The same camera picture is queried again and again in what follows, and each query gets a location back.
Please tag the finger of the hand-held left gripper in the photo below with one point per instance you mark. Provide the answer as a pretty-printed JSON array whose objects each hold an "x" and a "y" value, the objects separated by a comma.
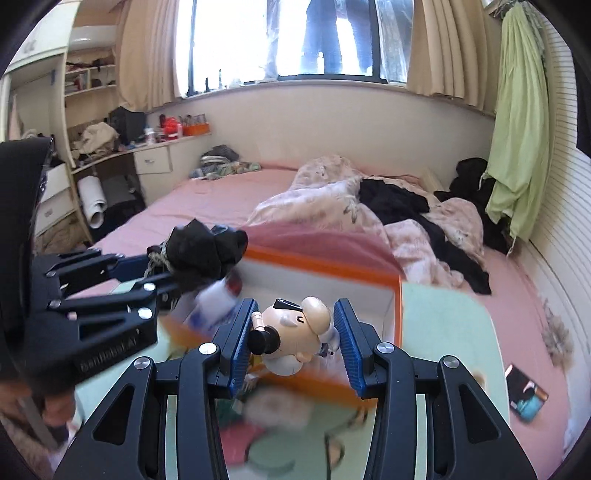
[
  {"x": 92, "y": 267},
  {"x": 115, "y": 300}
]

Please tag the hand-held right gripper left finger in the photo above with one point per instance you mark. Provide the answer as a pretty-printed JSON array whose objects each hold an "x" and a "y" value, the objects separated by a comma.
[{"x": 240, "y": 344}]

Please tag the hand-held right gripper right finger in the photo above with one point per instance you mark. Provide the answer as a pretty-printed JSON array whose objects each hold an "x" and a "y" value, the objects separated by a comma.
[{"x": 348, "y": 346}]

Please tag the orange cardboard box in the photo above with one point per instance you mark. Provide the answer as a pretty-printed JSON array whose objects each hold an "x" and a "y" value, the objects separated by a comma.
[{"x": 323, "y": 267}]

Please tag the green desktop table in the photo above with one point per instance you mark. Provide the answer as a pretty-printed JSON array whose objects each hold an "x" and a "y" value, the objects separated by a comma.
[{"x": 448, "y": 323}]

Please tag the person's left hand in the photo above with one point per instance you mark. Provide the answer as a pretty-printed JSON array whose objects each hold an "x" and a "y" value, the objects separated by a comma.
[{"x": 60, "y": 408}]

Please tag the white side drawers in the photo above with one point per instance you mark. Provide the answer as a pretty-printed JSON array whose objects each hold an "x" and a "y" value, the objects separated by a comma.
[{"x": 55, "y": 203}]

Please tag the white paper roll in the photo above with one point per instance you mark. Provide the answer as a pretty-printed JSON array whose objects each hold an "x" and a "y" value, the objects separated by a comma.
[{"x": 92, "y": 198}]

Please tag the dark pink pillow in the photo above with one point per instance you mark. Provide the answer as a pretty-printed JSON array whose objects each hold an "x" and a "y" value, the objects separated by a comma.
[{"x": 332, "y": 244}]

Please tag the beige clothes heap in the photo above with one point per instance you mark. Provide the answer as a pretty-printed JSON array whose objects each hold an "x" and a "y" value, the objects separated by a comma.
[{"x": 94, "y": 136}]

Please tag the white drawer cabinet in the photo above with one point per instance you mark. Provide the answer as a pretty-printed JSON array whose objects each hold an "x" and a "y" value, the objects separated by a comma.
[{"x": 152, "y": 161}]

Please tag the black bag on desk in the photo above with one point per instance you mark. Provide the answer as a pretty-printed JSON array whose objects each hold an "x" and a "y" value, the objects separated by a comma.
[{"x": 127, "y": 123}]

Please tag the black clothes on quilt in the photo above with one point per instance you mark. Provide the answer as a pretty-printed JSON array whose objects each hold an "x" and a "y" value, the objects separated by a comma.
[{"x": 392, "y": 203}]

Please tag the floral pink quilt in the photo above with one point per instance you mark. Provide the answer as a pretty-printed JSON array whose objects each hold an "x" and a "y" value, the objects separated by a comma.
[{"x": 314, "y": 194}]

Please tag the red object on ledge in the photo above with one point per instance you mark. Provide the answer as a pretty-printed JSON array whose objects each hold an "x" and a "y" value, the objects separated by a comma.
[{"x": 171, "y": 127}]

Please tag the pile of patterned clothes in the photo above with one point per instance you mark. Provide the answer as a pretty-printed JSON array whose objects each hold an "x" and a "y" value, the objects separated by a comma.
[{"x": 226, "y": 164}]

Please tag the orange container on ledge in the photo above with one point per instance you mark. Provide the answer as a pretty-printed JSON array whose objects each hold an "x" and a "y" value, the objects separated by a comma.
[{"x": 196, "y": 129}]

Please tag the dark booklet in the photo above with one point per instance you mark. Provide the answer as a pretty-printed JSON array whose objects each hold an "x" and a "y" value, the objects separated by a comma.
[{"x": 526, "y": 392}]

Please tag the black garment heap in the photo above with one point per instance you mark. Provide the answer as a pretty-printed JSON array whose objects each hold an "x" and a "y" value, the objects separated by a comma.
[{"x": 471, "y": 175}]

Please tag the beige curtain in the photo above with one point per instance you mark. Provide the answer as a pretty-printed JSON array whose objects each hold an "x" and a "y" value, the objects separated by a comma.
[
  {"x": 452, "y": 46},
  {"x": 152, "y": 50}
]

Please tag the white slatted panel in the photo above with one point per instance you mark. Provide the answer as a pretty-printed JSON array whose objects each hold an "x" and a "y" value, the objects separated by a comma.
[{"x": 563, "y": 184}]

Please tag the window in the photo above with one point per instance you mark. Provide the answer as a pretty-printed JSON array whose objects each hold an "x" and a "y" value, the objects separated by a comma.
[{"x": 240, "y": 41}]

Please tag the light green cloth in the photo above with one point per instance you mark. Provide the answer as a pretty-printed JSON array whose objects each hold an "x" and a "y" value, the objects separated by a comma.
[{"x": 517, "y": 115}]

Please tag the hanging jeans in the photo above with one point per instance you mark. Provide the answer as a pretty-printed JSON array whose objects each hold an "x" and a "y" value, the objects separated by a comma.
[{"x": 337, "y": 37}]

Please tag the white wall shelf unit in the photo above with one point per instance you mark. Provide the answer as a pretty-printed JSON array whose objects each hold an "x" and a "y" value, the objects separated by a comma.
[{"x": 90, "y": 78}]

